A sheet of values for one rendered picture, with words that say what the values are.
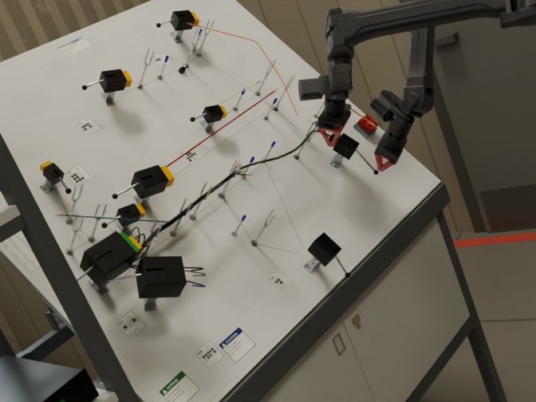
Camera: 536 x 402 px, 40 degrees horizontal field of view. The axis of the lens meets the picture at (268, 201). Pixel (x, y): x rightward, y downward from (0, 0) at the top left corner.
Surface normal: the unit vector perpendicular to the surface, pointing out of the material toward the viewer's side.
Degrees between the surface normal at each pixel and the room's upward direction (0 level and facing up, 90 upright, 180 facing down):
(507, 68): 90
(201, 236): 53
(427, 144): 90
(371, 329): 90
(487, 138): 90
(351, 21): 66
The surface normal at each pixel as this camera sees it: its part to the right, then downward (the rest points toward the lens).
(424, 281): 0.71, -0.06
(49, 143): 0.35, -0.58
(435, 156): -0.49, 0.45
